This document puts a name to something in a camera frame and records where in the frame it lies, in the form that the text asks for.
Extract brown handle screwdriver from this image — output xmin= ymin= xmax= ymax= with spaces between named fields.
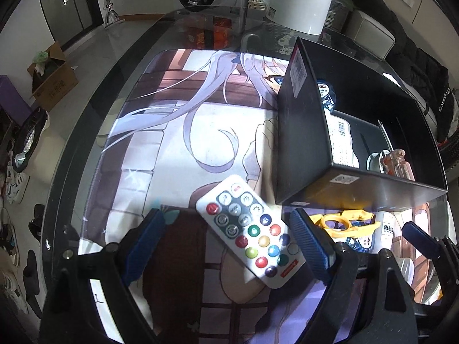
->
xmin=377 ymin=120 xmax=415 ymax=181

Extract white remote coloured buttons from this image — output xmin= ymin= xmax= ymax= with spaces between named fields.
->
xmin=195 ymin=175 xmax=305 ymax=289

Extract blue tape dispenser with label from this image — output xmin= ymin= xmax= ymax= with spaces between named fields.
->
xmin=317 ymin=79 xmax=336 ymax=113

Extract blue round tape dispenser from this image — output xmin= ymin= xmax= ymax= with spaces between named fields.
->
xmin=345 ymin=233 xmax=374 ymax=253

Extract yellow plastic tool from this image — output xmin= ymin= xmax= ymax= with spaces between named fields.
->
xmin=310 ymin=210 xmax=381 ymax=239

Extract black cardboard box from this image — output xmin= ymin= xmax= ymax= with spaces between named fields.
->
xmin=275 ymin=38 xmax=447 ymax=211

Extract white green tube in box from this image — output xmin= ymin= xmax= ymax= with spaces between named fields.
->
xmin=324 ymin=110 xmax=359 ymax=169

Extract white trash bin black bag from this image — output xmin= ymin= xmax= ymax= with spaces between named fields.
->
xmin=11 ymin=107 xmax=65 ymax=185

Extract black jacket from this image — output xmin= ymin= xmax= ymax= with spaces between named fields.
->
xmin=352 ymin=0 xmax=454 ymax=144

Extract anime printed desk mat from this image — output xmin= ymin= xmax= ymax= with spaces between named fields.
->
xmin=79 ymin=49 xmax=325 ymax=343

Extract purple yoga mat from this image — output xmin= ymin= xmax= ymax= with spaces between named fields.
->
xmin=0 ymin=75 xmax=32 ymax=126

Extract brown cardboard box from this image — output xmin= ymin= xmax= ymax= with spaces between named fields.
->
xmin=27 ymin=42 xmax=79 ymax=111

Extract red box under table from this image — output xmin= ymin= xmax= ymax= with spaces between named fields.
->
xmin=184 ymin=15 xmax=233 ymax=50

